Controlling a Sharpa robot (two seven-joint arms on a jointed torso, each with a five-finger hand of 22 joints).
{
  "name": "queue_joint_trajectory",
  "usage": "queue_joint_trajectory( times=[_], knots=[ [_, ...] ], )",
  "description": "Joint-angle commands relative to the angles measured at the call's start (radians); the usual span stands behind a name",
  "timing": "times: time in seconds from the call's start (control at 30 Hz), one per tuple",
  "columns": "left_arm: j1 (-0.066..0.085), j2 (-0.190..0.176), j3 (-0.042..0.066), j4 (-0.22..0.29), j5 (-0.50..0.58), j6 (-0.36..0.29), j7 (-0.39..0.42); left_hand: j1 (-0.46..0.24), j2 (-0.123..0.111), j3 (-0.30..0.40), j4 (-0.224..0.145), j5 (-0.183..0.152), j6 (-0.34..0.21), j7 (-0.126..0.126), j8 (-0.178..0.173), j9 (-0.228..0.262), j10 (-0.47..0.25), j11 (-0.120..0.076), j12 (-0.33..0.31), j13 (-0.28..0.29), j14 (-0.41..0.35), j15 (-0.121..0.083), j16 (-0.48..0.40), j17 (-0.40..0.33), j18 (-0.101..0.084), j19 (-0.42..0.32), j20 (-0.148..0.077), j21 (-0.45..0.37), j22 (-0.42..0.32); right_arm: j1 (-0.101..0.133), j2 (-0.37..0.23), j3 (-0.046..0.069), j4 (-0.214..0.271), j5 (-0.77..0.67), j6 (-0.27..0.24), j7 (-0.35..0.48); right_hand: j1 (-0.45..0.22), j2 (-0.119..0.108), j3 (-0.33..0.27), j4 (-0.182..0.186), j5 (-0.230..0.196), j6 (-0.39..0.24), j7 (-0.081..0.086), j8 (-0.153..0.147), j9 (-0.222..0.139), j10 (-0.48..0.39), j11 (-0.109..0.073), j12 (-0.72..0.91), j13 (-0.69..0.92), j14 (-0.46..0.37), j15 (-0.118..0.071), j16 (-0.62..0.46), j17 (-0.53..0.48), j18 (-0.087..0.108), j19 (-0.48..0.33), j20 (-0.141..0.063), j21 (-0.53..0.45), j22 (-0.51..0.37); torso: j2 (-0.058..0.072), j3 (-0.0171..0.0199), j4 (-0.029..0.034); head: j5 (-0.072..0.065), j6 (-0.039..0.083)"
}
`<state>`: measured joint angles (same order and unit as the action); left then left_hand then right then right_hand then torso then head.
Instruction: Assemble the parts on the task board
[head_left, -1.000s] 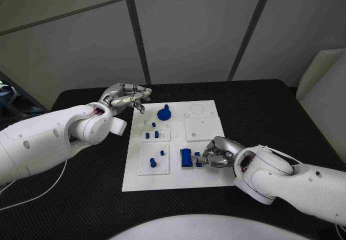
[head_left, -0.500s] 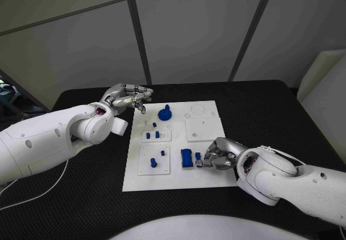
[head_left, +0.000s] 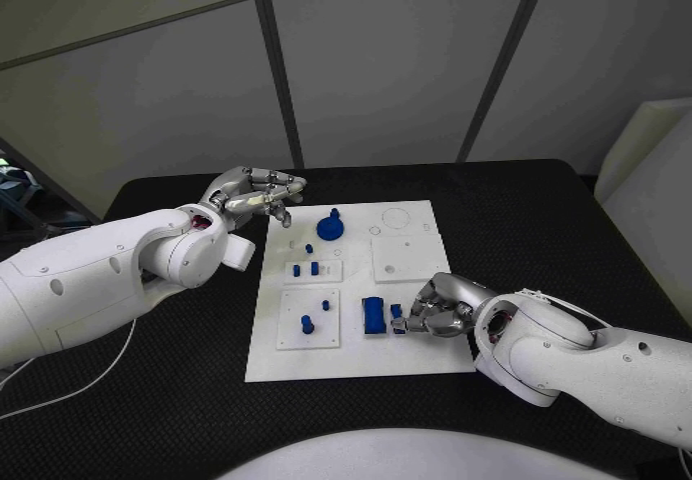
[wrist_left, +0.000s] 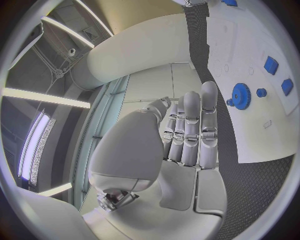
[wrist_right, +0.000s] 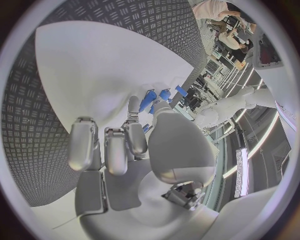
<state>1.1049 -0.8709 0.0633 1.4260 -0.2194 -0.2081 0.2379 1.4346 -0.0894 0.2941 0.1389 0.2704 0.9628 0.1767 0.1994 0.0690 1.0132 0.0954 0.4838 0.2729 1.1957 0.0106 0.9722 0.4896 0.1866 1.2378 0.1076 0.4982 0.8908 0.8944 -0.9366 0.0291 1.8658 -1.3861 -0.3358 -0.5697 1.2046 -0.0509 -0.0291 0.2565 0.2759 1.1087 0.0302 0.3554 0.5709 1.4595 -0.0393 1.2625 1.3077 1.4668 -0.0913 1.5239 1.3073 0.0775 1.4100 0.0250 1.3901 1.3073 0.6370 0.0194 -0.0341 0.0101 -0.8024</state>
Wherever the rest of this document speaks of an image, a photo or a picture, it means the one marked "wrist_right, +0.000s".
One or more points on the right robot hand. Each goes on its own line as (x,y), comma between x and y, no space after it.
(178,150)

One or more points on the white task board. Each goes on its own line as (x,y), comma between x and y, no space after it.
(93,65)

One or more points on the small blue plug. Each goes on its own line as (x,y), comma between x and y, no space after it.
(145,128)

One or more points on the blue peg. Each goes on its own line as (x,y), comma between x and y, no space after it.
(164,95)

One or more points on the blue long cylinder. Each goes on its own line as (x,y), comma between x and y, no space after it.
(148,99)

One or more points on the blue block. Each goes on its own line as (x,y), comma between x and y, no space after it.
(181,91)

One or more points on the glowing light bar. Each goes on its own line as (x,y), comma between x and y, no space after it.
(241,172)

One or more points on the person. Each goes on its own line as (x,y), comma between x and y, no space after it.
(211,9)
(230,42)

